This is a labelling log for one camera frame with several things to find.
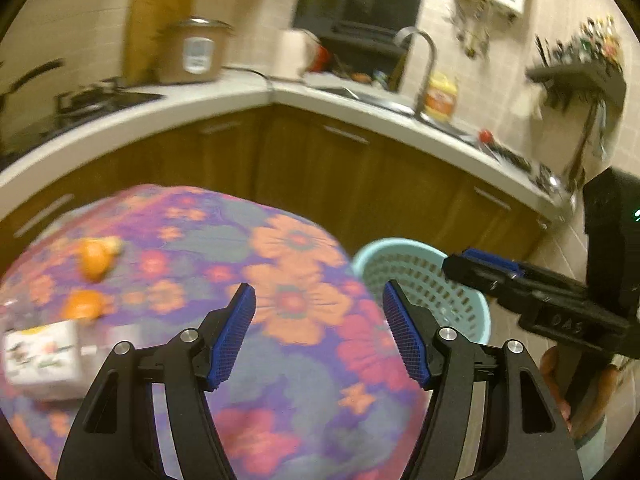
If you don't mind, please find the steel sink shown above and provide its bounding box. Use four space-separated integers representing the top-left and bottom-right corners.
310 80 476 136

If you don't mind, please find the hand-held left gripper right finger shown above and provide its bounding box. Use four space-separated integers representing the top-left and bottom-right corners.
382 280 585 480

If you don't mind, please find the dark cloth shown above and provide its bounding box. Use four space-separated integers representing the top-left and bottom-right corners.
487 142 533 171

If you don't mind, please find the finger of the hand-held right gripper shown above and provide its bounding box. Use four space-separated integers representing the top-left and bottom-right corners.
462 248 585 294
442 253 532 312

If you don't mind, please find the orange fruit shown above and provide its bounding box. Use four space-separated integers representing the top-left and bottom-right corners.
79 236 125 282
64 289 106 322

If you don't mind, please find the metal faucet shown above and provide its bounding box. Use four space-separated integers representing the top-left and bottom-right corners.
392 26 438 118

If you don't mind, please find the black power cord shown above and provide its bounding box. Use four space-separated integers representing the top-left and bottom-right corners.
222 64 273 91

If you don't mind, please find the black gas stove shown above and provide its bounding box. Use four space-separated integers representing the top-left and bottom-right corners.
0 77 166 153

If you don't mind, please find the white printed box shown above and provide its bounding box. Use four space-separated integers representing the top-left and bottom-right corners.
2 321 86 402

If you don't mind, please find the wooden cutting board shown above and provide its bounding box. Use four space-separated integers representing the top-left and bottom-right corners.
122 0 195 87

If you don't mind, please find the floral printed cloth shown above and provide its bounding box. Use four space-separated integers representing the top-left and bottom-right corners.
0 184 436 480

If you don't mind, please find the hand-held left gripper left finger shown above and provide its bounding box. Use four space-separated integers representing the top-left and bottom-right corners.
56 282 257 480

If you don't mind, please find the light blue plastic basket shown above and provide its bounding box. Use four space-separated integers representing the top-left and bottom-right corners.
350 237 493 361

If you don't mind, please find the yellow dish soap bottle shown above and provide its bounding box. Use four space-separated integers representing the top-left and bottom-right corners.
424 71 459 122

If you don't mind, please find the row of seasoning bottles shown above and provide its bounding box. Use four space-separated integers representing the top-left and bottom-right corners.
535 15 623 68

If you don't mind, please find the wooden base cabinet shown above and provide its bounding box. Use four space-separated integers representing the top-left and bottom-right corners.
0 105 553 271

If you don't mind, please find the brown rice cooker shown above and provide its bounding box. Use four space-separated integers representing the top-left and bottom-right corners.
156 16 235 85

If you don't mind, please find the person's right hand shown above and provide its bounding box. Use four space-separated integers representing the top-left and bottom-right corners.
540 345 622 449

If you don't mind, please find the black frying pan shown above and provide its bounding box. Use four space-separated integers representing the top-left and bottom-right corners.
0 58 66 111

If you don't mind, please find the dark wall shelf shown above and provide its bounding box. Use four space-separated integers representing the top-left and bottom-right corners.
525 62 627 111

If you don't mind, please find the white electric kettle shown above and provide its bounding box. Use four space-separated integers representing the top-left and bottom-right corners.
277 28 321 77

